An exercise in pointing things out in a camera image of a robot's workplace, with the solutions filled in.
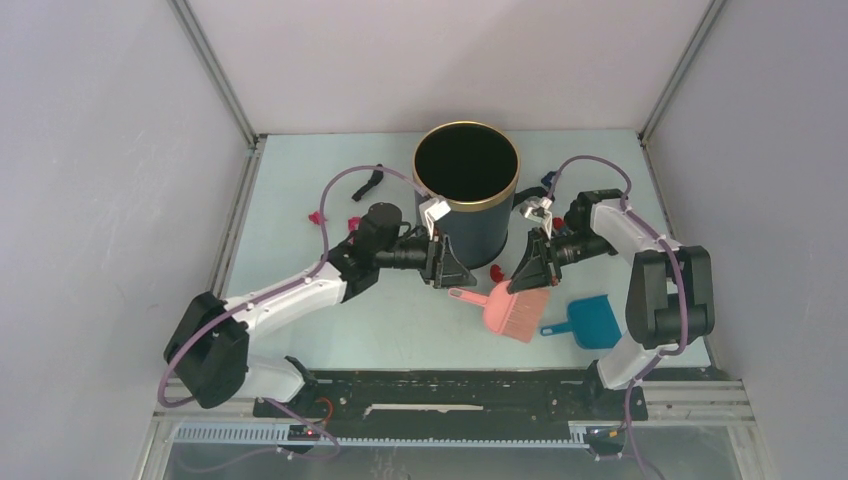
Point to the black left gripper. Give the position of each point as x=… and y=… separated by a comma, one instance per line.
x=441, y=268

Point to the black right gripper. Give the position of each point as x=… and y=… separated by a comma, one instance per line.
x=533, y=271

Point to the pink hand brush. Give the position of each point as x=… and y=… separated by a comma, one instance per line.
x=515, y=316

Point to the blue dustpan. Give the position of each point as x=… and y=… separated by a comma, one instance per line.
x=591, y=321

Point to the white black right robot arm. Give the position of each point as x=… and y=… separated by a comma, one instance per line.
x=669, y=301

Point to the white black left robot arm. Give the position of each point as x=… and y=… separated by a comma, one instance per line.
x=211, y=349

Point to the red paper scrap centre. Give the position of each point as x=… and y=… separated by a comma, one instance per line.
x=496, y=273

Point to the black paper scrap by bin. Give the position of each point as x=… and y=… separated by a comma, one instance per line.
x=532, y=192

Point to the blue paper scrap far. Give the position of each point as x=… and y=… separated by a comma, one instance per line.
x=547, y=179

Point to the large pink paper scrap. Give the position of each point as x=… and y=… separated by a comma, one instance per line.
x=353, y=223

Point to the dark blue gold-rimmed bin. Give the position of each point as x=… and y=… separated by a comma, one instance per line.
x=475, y=168

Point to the black paper scrap far left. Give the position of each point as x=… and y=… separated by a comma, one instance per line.
x=376, y=177

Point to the small pink paper scrap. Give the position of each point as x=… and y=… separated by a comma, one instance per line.
x=317, y=218

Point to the small electronics board right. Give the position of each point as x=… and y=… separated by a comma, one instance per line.
x=605, y=433

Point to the small electronics board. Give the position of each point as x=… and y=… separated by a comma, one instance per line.
x=605, y=433
x=302, y=433

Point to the small electronics board left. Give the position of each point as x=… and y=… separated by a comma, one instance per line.
x=302, y=433

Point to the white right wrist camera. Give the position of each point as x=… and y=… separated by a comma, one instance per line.
x=537, y=209

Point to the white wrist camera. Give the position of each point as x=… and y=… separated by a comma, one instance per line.
x=430, y=211
x=537, y=209

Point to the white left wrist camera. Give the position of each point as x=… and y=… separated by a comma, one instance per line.
x=430, y=211

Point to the black mounting base plate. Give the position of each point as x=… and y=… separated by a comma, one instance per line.
x=456, y=404

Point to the aluminium front rail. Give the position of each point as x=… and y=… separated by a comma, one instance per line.
x=667, y=403

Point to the grey slotted cable duct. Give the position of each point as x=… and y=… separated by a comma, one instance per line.
x=270, y=434

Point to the right aluminium frame post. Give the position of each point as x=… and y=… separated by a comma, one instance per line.
x=697, y=40

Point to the aluminium frame post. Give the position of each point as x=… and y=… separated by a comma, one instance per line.
x=190, y=23
x=697, y=40

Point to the left aluminium frame post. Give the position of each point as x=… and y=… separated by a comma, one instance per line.
x=190, y=23

